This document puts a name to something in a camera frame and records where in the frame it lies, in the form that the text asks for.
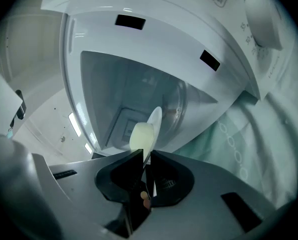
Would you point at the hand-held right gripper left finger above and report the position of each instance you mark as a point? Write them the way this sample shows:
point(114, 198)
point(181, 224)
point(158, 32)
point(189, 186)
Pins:
point(119, 179)

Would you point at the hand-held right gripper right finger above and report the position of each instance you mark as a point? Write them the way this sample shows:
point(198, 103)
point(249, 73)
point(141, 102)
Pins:
point(171, 184)

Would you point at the pale yellow bun food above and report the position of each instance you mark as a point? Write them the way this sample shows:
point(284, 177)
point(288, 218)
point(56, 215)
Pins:
point(141, 136)

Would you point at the white microwave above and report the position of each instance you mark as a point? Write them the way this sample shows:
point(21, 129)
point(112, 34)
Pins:
point(164, 46)

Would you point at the glass microwave turntable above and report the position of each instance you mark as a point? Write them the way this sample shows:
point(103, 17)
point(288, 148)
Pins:
point(180, 114)

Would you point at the white microwave dial knob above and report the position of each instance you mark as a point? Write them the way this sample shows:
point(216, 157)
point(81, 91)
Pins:
point(261, 21)

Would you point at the long ceiling light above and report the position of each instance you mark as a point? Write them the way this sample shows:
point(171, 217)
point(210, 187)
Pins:
point(88, 148)
point(74, 124)

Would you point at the white and green tablecloth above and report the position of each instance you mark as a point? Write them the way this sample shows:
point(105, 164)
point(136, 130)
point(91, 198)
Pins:
point(264, 134)

